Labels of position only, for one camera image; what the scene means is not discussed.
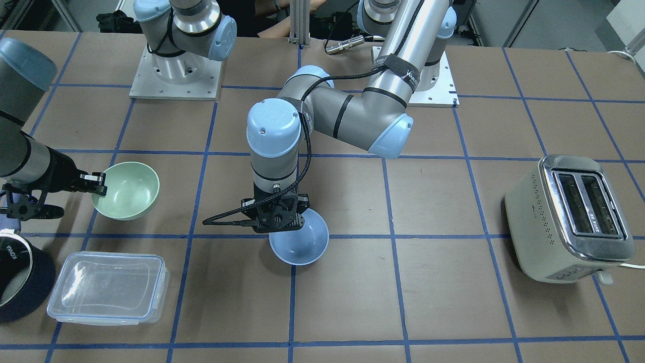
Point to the clear plastic container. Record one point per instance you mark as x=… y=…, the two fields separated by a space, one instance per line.
x=109 y=289

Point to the cream toaster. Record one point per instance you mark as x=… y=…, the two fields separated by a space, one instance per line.
x=566 y=223

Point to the green bowl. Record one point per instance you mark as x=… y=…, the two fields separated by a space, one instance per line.
x=132 y=189

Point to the seated person in black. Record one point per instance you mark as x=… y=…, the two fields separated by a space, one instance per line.
x=264 y=9

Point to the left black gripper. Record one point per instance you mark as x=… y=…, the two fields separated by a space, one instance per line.
x=247 y=204

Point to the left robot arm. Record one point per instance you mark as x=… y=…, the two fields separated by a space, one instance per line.
x=375 y=121

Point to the dark blue saucepan with lid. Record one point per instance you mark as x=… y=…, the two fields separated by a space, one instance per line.
x=27 y=273

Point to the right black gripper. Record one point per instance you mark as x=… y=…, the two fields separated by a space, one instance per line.
x=61 y=170

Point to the blue bowl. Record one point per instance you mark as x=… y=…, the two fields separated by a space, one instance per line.
x=304 y=246

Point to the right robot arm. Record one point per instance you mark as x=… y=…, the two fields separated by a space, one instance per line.
x=183 y=39

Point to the aluminium frame post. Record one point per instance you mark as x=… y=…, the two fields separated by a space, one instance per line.
x=299 y=19

